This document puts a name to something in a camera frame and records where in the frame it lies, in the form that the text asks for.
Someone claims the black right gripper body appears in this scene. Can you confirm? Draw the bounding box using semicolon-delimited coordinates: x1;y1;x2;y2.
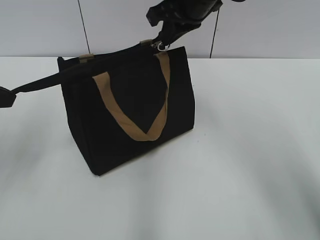
146;0;223;27

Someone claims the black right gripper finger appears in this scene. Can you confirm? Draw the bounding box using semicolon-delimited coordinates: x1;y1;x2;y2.
152;21;195;48

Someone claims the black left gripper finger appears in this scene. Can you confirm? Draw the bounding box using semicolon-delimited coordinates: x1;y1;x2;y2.
0;86;17;109

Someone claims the black bag with tan handles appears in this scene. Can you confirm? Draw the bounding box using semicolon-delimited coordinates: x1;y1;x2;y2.
13;43;195;176

